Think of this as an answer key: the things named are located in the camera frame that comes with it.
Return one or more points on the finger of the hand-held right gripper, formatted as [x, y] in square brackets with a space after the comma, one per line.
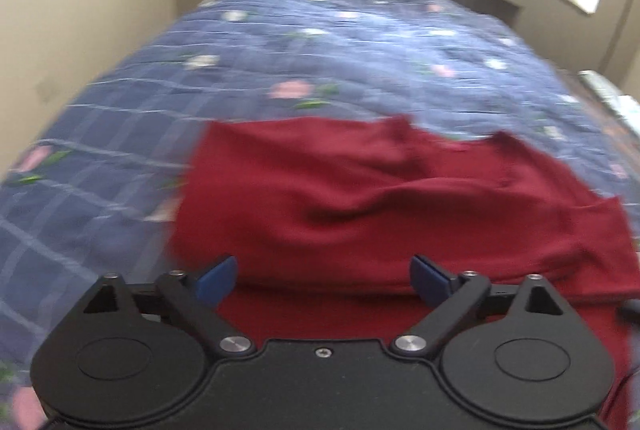
[629, 310]

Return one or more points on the blue floral quilted bed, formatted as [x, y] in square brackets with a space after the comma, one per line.
[280, 60]

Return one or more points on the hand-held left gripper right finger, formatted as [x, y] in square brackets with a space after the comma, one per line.
[430, 282]

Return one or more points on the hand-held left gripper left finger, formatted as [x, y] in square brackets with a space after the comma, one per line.
[217, 282]

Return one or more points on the red shirt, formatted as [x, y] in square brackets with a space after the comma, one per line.
[380, 210]

